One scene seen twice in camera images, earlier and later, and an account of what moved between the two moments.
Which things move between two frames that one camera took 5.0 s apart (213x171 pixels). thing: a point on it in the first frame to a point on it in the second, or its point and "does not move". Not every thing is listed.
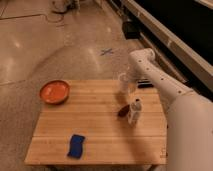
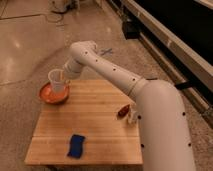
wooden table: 119,128 does not move
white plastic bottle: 134,112 does not move
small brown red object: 124,110 does not move
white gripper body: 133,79 to 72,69
